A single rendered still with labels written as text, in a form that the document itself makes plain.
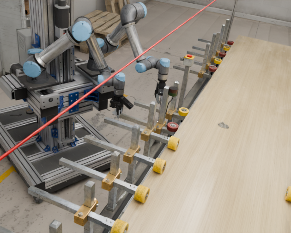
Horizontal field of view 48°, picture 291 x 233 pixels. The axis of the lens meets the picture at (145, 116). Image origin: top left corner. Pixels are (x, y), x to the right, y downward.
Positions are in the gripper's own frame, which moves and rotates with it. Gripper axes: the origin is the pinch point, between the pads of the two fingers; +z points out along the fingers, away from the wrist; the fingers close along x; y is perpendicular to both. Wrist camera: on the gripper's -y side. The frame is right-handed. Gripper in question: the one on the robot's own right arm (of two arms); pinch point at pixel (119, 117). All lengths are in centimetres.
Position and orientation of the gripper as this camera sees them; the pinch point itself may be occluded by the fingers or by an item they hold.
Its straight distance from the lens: 246.3
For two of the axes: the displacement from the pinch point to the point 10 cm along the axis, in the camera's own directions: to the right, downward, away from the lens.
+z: -1.1, 8.4, 5.3
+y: -9.1, -2.9, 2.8
